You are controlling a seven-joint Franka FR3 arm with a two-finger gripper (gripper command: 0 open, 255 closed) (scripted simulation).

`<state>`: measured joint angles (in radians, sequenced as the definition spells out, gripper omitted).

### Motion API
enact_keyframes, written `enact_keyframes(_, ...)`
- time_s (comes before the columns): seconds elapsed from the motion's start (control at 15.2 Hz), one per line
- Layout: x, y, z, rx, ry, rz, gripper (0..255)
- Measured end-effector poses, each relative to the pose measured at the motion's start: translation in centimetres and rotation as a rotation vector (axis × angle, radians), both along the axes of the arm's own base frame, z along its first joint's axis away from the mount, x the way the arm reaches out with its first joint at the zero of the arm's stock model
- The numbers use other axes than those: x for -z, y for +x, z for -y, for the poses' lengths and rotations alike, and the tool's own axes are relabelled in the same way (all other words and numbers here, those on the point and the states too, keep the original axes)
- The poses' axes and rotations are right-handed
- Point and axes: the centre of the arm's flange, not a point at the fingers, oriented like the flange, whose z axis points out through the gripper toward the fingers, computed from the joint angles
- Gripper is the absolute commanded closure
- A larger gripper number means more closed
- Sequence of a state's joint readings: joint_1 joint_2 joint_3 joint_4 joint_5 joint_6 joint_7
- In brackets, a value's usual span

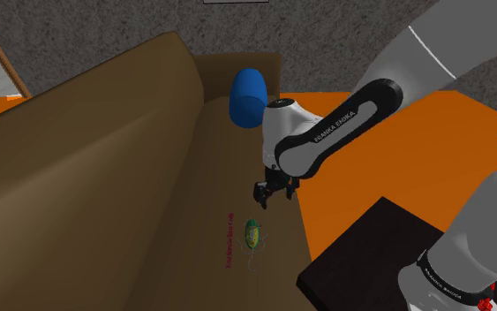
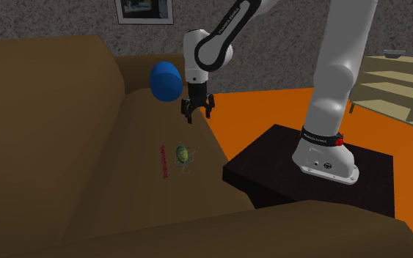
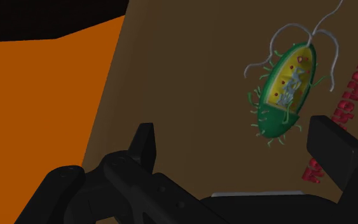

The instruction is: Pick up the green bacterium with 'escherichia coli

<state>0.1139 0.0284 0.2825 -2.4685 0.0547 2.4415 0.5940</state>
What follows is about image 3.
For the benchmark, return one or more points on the green bacterium cell model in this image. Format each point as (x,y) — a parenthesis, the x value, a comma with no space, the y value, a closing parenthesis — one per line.
(285,93)

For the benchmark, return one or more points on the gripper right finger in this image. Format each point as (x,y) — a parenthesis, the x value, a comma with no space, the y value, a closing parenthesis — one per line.
(340,149)

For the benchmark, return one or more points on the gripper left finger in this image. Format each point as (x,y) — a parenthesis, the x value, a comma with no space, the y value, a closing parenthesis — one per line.
(126,183)

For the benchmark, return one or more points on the red block lettering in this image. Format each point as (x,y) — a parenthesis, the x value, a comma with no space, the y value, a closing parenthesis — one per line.
(349,99)

